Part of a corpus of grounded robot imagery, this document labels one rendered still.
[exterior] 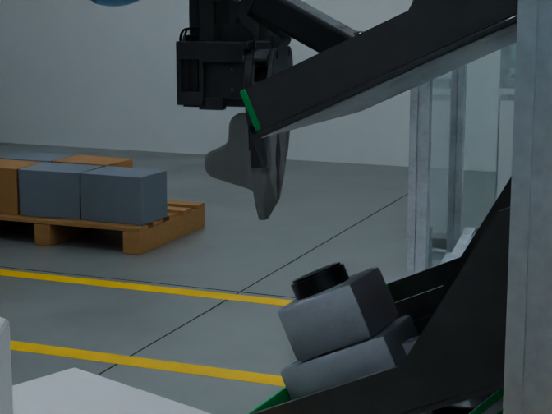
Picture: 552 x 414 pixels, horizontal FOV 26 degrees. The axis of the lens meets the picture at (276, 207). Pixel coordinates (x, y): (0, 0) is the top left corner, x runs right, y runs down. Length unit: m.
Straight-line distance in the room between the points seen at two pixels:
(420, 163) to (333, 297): 1.27
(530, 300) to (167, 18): 9.59
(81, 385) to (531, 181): 1.29
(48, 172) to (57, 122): 4.05
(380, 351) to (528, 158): 0.16
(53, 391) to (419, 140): 0.67
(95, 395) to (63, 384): 0.07
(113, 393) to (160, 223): 4.88
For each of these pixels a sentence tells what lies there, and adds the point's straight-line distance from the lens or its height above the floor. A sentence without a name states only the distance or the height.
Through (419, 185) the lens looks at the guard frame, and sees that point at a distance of 1.88.
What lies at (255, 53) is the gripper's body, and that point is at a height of 1.36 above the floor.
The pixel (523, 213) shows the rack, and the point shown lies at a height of 1.33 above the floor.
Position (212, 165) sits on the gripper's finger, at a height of 1.27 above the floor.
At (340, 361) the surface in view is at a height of 1.23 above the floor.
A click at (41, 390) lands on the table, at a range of 1.71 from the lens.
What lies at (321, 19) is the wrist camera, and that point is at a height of 1.39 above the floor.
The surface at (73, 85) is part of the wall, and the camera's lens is 10.54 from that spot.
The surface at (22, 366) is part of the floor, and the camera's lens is 4.62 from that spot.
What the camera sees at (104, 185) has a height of 0.35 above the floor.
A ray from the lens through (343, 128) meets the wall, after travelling 9.51.
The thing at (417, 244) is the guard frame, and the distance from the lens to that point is 1.89.
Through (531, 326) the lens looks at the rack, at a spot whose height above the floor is 1.28.
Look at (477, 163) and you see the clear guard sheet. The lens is 2.38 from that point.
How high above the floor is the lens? 1.42
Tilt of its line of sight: 11 degrees down
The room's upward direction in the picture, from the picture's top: straight up
